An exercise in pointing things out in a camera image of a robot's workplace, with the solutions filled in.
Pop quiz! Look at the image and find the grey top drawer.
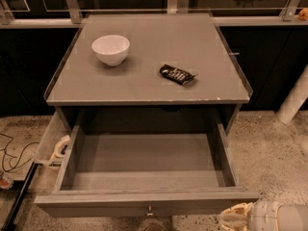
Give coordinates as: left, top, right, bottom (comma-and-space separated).
35, 124, 259, 218

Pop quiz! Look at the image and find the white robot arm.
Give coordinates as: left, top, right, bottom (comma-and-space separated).
218, 72, 308, 231

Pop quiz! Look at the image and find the metal drawer knob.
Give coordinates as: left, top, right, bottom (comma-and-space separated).
146, 205, 154, 217

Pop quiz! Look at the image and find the grey wooden drawer cabinet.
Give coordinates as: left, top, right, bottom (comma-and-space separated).
45, 15, 252, 119

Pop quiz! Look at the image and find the black snack wrapper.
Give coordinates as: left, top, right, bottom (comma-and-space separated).
159, 64, 194, 86

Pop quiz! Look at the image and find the white tape roll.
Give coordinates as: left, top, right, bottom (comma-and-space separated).
50, 135, 70, 160

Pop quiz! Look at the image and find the clear plastic bin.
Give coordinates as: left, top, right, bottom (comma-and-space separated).
34, 113, 69, 167

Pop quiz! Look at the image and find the white ceramic bowl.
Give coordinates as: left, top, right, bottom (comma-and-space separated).
91, 35, 130, 66

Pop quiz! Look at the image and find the orange round object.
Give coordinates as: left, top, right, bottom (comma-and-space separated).
298, 8, 308, 20

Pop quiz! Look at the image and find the small red white object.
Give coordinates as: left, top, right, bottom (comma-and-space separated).
0, 172, 13, 190

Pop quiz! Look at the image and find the metal window frame rail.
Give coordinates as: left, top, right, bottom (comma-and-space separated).
1, 0, 307, 29

